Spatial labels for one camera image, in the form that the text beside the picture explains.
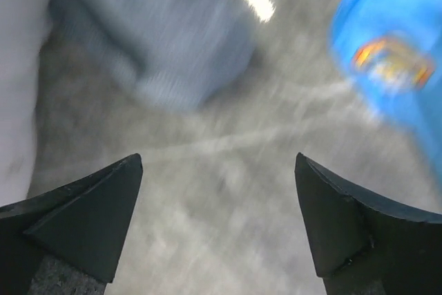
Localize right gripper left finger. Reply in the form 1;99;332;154
1;153;142;294

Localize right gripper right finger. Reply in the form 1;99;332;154
294;153;441;295

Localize grey-blue pillowcase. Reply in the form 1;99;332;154
50;0;255;110

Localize white pillow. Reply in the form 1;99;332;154
1;0;50;205

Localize blue cartoon print pillow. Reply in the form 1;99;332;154
329;0;441;175

